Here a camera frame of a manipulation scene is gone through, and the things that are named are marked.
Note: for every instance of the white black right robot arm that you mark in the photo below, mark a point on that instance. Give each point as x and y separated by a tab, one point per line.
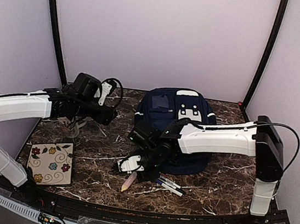
258	139

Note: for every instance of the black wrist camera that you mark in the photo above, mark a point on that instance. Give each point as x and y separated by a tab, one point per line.
144	135
87	87

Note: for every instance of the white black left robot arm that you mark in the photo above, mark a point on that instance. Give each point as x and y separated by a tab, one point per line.
49	103

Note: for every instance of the purple capped white marker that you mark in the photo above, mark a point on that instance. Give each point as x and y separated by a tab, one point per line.
169	182

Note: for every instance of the black capped white marker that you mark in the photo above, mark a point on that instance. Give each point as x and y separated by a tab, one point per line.
175	191

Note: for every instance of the navy blue backpack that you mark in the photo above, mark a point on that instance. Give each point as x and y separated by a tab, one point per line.
169	109

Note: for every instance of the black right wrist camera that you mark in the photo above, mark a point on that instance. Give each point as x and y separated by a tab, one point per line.
144	135

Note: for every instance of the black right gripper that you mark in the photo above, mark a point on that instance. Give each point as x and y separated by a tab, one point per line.
152	176

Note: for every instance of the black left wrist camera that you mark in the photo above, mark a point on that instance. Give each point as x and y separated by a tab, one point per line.
87	87

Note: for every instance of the cream floral mug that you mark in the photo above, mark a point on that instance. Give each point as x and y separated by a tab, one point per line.
71	128

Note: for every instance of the black front rail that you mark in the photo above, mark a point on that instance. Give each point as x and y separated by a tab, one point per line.
62	205

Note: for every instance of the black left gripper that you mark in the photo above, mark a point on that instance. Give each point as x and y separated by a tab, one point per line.
105	117

